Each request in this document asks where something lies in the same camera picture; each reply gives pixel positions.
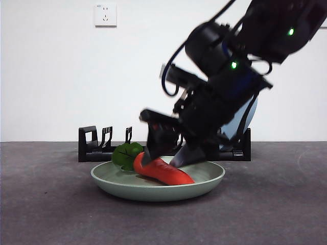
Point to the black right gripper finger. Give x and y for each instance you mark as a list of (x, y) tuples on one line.
[(161, 140), (189, 157)]

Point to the orange carrot with green leaves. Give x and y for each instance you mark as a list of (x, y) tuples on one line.
[(168, 174)]

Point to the green plate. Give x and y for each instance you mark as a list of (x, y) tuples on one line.
[(153, 192)]

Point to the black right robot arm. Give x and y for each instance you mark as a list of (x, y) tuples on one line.
[(268, 30)]

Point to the blue plate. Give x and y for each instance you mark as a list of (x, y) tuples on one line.
[(230, 127)]

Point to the black plate rack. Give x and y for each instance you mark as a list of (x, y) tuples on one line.
[(88, 153)]

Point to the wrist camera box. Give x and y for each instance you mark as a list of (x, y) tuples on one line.
[(178, 75)]

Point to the white wall socket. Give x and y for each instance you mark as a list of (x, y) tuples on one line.
[(105, 15)]

